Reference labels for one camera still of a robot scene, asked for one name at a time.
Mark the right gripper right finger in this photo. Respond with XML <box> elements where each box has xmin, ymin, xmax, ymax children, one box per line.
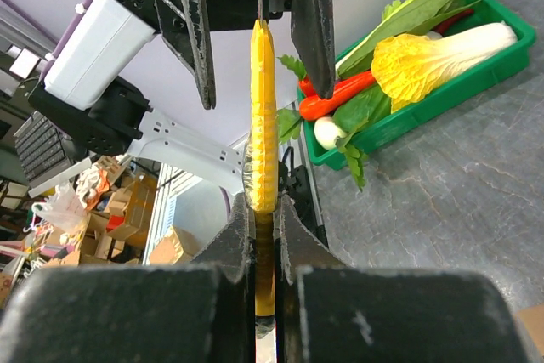
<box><xmin>274</xmin><ymin>197</ymin><xmax>543</xmax><ymax>362</ymax></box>

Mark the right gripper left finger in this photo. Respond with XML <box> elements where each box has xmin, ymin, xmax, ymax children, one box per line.
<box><xmin>1</xmin><ymin>195</ymin><xmax>256</xmax><ymax>362</ymax></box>

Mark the yellow utility knife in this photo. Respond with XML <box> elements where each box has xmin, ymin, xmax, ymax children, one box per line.
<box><xmin>244</xmin><ymin>20</ymin><xmax>279</xmax><ymax>338</ymax></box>

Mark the brown cardboard box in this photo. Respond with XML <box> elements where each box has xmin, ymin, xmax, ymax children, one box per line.
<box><xmin>516</xmin><ymin>303</ymin><xmax>543</xmax><ymax>357</ymax></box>

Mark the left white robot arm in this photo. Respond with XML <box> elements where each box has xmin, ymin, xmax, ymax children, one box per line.
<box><xmin>29</xmin><ymin>0</ymin><xmax>336</xmax><ymax>193</ymax></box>

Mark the orange toy carrot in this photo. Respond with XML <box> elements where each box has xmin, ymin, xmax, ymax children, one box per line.
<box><xmin>298</xmin><ymin>71</ymin><xmax>376</xmax><ymax>122</ymax></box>

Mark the cluttered cardboard boxes pile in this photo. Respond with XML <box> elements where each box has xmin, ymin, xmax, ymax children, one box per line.
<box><xmin>0</xmin><ymin>154</ymin><xmax>201</xmax><ymax>309</ymax></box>

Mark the white toy radish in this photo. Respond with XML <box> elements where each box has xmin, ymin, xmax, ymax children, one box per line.
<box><xmin>314</xmin><ymin>116</ymin><xmax>347</xmax><ymax>150</ymax></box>

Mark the yellow toy napa cabbage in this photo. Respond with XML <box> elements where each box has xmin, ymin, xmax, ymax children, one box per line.
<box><xmin>371</xmin><ymin>22</ymin><xmax>518</xmax><ymax>113</ymax></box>

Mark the green leafy vegetable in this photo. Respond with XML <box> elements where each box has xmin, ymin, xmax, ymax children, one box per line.
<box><xmin>336</xmin><ymin>0</ymin><xmax>453</xmax><ymax>79</ymax></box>

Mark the red toy chili pepper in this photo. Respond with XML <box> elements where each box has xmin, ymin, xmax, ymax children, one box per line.
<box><xmin>433</xmin><ymin>9</ymin><xmax>474</xmax><ymax>36</ymax></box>

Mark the green plastic basket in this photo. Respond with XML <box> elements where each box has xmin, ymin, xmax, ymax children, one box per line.
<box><xmin>296</xmin><ymin>0</ymin><xmax>537</xmax><ymax>167</ymax></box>

